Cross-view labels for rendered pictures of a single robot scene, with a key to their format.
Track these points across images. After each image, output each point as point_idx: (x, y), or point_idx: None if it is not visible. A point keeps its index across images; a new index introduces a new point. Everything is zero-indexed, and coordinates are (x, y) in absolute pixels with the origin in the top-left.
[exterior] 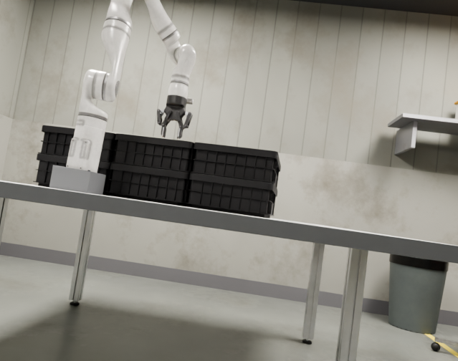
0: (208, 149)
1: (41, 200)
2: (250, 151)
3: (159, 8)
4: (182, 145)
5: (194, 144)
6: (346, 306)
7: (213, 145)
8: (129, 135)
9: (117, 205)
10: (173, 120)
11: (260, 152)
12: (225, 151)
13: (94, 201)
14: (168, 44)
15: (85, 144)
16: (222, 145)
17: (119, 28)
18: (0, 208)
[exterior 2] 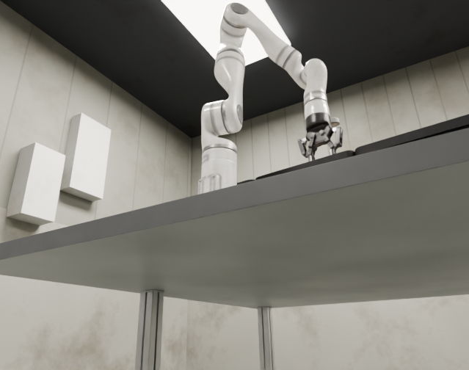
0: (377, 148)
1: (147, 225)
2: (444, 125)
3: (270, 33)
4: (339, 158)
5: (355, 151)
6: None
7: (382, 140)
8: (270, 173)
9: (249, 194)
10: (320, 145)
11: (462, 120)
12: (404, 141)
13: (213, 200)
14: (290, 68)
15: (213, 179)
16: (396, 136)
17: (230, 56)
18: (154, 311)
